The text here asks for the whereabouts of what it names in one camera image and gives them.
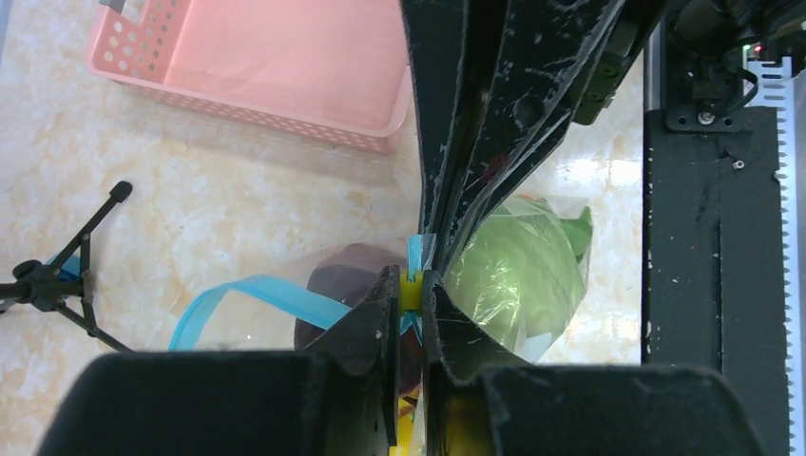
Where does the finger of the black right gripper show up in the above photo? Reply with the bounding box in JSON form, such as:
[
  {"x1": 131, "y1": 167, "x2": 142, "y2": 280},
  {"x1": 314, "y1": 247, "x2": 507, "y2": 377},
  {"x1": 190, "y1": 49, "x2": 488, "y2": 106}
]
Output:
[
  {"x1": 434, "y1": 0, "x2": 667, "y2": 272},
  {"x1": 400, "y1": 1, "x2": 509, "y2": 234}
]

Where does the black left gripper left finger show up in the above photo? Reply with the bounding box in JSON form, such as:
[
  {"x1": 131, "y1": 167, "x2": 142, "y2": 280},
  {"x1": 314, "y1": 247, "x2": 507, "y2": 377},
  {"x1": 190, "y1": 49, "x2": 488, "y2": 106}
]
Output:
[{"x1": 38, "y1": 266, "x2": 400, "y2": 455}]

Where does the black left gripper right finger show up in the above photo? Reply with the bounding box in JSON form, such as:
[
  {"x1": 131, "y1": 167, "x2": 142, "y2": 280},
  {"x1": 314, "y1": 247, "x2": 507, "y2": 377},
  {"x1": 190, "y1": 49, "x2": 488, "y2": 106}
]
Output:
[{"x1": 421, "y1": 272, "x2": 763, "y2": 455}]

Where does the pink plastic perforated basket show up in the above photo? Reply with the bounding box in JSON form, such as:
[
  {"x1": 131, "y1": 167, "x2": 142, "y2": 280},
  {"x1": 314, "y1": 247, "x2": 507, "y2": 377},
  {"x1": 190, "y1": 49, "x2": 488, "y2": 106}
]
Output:
[{"x1": 85, "y1": 0, "x2": 413, "y2": 154}]

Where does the red apple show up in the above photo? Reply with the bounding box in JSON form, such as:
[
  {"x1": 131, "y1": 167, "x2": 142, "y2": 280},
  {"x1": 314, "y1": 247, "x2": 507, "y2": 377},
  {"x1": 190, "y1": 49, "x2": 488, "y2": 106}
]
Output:
[{"x1": 287, "y1": 237, "x2": 422, "y2": 397}]

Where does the clear zip bag blue zipper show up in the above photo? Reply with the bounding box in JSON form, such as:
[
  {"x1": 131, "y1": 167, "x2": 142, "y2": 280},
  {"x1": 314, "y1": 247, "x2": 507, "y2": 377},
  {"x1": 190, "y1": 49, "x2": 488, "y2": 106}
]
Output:
[{"x1": 168, "y1": 195, "x2": 594, "y2": 456}]

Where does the green cabbage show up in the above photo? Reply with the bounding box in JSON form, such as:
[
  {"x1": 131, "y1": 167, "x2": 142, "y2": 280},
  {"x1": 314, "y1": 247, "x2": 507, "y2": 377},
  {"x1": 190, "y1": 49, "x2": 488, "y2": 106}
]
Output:
[{"x1": 444, "y1": 195, "x2": 594, "y2": 363}]

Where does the blue toy block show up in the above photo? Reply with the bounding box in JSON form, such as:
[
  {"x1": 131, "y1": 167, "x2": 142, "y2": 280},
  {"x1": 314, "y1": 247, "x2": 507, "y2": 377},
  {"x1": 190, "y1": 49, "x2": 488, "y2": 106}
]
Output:
[{"x1": 58, "y1": 255, "x2": 81, "y2": 282}]

